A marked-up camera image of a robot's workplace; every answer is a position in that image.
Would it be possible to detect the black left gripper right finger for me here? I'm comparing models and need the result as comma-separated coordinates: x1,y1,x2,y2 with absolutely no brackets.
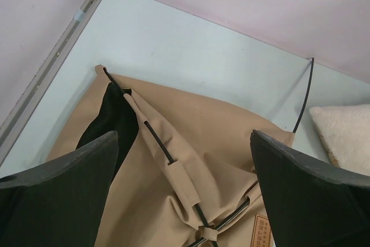
250,130,369,246

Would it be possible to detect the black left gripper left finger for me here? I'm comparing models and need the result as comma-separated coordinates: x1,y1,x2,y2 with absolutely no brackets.
1,131,119,246

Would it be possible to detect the tan fabric pet tent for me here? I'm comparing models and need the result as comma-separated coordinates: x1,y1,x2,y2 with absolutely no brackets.
48,65,294,246

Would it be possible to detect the cream fluffy cushion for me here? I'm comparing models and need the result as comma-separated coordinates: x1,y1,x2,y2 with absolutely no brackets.
309,104,369,175

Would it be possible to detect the aluminium frame post left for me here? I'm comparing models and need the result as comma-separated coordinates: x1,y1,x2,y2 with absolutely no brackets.
1,0,102,162

